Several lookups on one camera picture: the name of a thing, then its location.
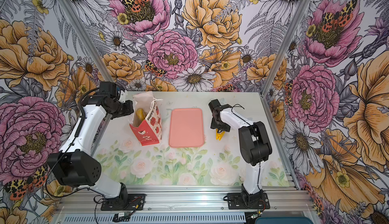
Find teal box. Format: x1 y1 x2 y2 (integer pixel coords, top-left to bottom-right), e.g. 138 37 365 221
255 217 313 224

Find aluminium front rail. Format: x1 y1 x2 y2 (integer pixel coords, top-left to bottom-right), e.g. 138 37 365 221
55 185 314 214

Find yellow steel tongs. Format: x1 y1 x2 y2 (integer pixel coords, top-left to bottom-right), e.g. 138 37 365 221
216 129 225 141

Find white red paper gift bag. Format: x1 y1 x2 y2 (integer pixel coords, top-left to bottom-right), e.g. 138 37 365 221
130 91 162 146

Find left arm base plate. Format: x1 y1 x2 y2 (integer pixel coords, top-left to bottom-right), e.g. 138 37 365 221
101 194 146 211

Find long bread roll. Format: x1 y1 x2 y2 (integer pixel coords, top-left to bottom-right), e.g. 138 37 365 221
134 108 147 127

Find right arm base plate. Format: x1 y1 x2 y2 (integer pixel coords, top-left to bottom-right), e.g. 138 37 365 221
223 192 270 211

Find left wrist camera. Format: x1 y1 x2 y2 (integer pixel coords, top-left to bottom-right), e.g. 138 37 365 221
118 90 128 104

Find pink plastic tray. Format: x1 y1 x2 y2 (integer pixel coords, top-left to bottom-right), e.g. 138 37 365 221
169 108 205 148

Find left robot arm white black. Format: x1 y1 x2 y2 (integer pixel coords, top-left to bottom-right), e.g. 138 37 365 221
47 81 134 210

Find small green circuit board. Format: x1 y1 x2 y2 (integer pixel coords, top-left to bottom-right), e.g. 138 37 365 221
112 212 132 223

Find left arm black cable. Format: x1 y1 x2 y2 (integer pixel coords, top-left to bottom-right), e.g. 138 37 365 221
44 87 101 199

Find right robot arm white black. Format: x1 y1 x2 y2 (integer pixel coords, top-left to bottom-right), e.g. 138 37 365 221
208 99 273 210

